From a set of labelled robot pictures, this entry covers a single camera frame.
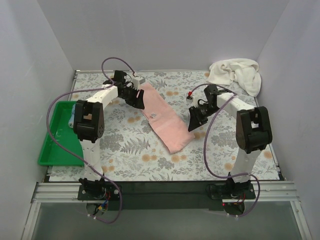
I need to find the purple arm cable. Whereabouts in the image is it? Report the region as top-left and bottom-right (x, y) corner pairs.
(187, 83), (261, 218)
(46, 57), (137, 225)

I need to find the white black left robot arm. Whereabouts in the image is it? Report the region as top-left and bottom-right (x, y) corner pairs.
(73, 70), (146, 200)

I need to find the aluminium frame rail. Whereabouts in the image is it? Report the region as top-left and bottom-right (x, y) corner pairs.
(32, 180), (299, 203)

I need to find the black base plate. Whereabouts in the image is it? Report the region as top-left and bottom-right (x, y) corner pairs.
(77, 184), (120, 201)
(206, 181), (256, 200)

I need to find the blue rolled towel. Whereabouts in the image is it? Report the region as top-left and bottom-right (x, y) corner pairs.
(68, 104), (76, 128)

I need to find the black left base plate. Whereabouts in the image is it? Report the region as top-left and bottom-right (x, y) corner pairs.
(77, 184), (120, 201)

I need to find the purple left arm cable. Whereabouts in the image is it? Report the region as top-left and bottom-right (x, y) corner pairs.
(46, 57), (137, 225)

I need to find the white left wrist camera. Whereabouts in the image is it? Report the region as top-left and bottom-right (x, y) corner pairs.
(132, 76), (146, 88)

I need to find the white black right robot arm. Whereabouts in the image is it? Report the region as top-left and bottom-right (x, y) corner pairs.
(186, 83), (273, 199)

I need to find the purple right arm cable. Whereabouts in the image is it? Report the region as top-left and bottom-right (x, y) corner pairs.
(187, 83), (261, 218)

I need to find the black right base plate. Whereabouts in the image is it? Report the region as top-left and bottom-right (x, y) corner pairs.
(206, 181), (256, 200)

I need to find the pink towel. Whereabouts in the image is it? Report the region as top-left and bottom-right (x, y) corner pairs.
(140, 83), (195, 154)

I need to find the white crumpled towel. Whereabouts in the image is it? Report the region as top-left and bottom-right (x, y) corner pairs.
(206, 58), (262, 97)

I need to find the green plastic tray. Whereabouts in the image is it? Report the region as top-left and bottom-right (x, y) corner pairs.
(38, 101), (84, 167)

